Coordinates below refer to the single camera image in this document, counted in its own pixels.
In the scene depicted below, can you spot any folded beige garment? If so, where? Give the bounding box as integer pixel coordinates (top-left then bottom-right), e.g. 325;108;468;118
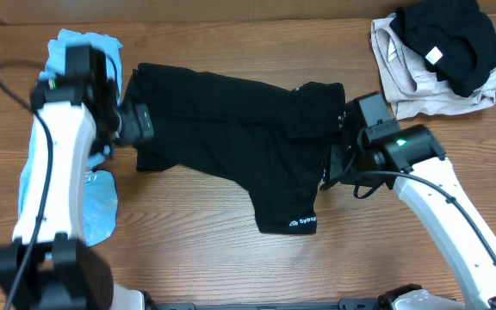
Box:
370;15;496;120

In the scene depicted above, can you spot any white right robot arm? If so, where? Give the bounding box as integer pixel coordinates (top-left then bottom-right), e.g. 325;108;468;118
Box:
320;92;496;309

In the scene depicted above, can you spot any folded black garment with tag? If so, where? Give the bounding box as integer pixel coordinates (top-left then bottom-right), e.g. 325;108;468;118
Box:
390;0;496;97

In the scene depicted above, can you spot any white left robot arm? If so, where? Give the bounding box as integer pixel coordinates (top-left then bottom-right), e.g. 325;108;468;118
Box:
0;45;156;310

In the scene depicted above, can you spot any black polo shirt with logo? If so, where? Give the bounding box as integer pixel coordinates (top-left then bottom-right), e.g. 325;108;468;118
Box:
124;63;345;235

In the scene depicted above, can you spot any light blue t-shirt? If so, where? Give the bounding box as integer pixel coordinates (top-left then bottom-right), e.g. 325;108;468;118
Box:
17;28;123;246

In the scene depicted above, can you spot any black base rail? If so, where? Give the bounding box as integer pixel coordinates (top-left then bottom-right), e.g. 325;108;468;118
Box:
155;297;460;310

